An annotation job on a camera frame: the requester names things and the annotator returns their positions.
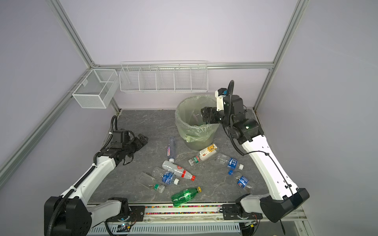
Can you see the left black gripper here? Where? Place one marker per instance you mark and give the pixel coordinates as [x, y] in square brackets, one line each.
[139, 144]

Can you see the white wire rack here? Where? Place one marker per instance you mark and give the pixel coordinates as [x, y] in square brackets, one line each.
[164, 76]

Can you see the green bottle yellow cap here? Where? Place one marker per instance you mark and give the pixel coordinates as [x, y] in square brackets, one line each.
[185, 196]

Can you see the bin with green bag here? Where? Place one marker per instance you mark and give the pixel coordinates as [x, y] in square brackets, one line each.
[196, 134]

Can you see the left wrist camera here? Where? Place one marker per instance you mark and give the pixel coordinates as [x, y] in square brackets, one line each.
[120, 136]

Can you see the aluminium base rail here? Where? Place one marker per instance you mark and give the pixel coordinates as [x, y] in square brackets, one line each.
[183, 212]

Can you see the purple label clear bottle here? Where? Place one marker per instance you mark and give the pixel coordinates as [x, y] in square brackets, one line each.
[171, 150]

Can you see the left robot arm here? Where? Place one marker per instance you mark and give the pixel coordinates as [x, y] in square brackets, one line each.
[78, 195]

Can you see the blue label white cap bottle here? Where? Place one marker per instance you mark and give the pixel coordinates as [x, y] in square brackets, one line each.
[165, 176]

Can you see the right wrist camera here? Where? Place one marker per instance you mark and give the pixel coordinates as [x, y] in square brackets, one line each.
[220, 94]

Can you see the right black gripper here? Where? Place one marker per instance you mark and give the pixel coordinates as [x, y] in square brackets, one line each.
[210, 111]

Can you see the green cap clear bottle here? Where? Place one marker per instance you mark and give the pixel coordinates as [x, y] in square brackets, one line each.
[150, 182]

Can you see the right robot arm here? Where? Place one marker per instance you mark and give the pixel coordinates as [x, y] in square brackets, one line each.
[248, 138]

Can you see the blue cap pepsi bottle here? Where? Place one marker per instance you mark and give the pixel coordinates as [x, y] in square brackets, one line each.
[241, 180]

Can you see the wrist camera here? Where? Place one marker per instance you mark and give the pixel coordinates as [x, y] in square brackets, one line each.
[120, 136]
[220, 94]

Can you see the flower label tea bottle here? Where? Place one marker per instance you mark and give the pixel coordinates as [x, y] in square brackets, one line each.
[204, 154]

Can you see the red cap white bottle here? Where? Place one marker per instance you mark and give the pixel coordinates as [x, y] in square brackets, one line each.
[178, 170]

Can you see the white mesh box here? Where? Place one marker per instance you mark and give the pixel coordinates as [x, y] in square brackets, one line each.
[97, 89]

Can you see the tall blue cap clear bottle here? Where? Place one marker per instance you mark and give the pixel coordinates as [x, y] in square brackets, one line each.
[196, 119]

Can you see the blue label water bottle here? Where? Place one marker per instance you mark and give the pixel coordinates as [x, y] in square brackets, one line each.
[229, 162]

